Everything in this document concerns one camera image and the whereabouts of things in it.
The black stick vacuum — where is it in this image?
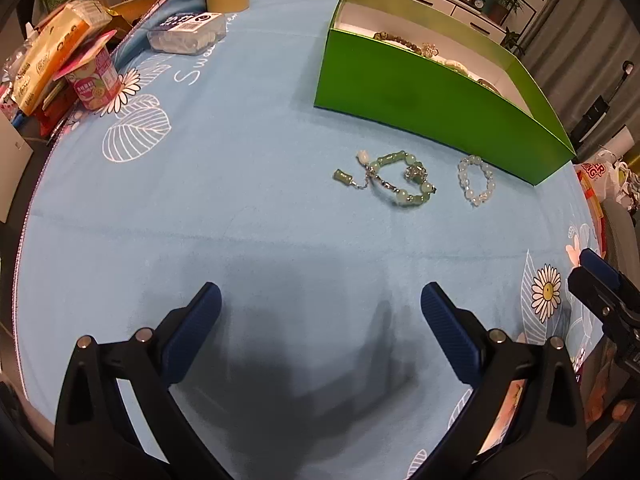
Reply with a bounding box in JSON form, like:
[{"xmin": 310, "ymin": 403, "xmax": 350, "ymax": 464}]
[{"xmin": 570, "ymin": 60, "xmax": 636, "ymax": 143}]

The pink yogurt cup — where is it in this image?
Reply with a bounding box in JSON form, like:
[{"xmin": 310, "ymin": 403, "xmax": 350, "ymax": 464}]
[{"xmin": 54, "ymin": 42, "xmax": 123, "ymax": 112}]

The green jade bracelet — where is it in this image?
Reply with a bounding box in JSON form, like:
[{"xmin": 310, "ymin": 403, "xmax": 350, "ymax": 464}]
[{"xmin": 332, "ymin": 149, "xmax": 440, "ymax": 209}]

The clear plastic box black label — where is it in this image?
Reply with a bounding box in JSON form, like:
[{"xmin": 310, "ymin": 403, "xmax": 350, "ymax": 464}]
[{"xmin": 146, "ymin": 10, "xmax": 228, "ymax": 56}]

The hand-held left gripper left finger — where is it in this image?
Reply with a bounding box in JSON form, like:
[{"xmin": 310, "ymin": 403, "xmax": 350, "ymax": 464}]
[{"xmin": 54, "ymin": 281, "xmax": 233, "ymax": 480}]

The clear bead bracelet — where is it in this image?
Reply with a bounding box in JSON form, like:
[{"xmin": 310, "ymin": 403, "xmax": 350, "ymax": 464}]
[{"xmin": 457, "ymin": 155, "xmax": 496, "ymax": 207}]

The green cardboard box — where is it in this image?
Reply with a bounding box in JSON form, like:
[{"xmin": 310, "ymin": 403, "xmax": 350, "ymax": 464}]
[{"xmin": 314, "ymin": 0, "xmax": 577, "ymax": 187}]

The brown bead bracelet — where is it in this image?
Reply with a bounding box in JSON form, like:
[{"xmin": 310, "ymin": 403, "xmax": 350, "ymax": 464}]
[{"xmin": 372, "ymin": 30, "xmax": 426, "ymax": 56}]

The small potted plant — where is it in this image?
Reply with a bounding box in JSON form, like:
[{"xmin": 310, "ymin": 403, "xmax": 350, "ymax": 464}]
[{"xmin": 502, "ymin": 30, "xmax": 526, "ymax": 58}]

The orange snack packet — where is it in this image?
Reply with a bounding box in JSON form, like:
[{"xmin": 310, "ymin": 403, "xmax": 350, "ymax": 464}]
[{"xmin": 15, "ymin": 1, "xmax": 113, "ymax": 116}]

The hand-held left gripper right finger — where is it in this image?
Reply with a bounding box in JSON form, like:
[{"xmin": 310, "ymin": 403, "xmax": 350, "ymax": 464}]
[{"xmin": 410, "ymin": 281, "xmax": 588, "ymax": 480}]

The red yellow packet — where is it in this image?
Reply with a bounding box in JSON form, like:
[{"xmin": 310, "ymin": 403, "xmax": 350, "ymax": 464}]
[{"xmin": 577, "ymin": 167, "xmax": 603, "ymax": 221}]

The blue floral tablecloth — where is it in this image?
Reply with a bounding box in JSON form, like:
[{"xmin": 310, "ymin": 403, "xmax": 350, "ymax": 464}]
[{"xmin": 12, "ymin": 0, "xmax": 608, "ymax": 480}]

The white printed plastic bag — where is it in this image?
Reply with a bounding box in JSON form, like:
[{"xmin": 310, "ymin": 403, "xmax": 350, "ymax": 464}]
[{"xmin": 575, "ymin": 147, "xmax": 640, "ymax": 211}]

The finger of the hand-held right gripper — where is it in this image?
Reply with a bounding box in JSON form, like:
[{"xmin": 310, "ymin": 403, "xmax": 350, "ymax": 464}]
[
  {"xmin": 579, "ymin": 248, "xmax": 640, "ymax": 311},
  {"xmin": 567, "ymin": 267, "xmax": 640, "ymax": 376}
]

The white box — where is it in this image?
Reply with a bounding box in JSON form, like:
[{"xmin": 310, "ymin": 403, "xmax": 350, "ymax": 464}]
[{"xmin": 0, "ymin": 120, "xmax": 33, "ymax": 223}]

